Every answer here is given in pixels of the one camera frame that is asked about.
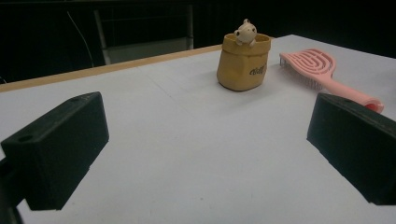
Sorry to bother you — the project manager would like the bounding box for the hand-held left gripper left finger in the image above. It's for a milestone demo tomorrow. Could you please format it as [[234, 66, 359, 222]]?
[[0, 91, 110, 211]]

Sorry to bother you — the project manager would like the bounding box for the pink candy cane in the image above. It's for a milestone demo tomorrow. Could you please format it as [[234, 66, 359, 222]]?
[[278, 48, 385, 114]]

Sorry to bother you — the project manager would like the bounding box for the yellow cup with animal figurine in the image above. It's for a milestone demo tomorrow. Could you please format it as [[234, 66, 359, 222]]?
[[216, 18, 272, 92]]

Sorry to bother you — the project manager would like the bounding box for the grey metal stand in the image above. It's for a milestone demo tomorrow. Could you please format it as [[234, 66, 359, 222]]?
[[92, 4, 194, 65]]

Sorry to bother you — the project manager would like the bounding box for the thin background cable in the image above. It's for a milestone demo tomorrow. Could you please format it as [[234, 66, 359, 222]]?
[[66, 10, 95, 69]]

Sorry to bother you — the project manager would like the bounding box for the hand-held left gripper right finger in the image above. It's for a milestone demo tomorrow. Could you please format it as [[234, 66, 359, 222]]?
[[306, 92, 396, 206]]

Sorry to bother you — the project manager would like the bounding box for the wooden table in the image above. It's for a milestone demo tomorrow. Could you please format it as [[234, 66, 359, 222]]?
[[0, 36, 276, 93]]

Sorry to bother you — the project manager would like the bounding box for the white table sheet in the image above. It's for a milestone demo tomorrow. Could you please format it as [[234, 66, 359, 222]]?
[[0, 34, 396, 224]]

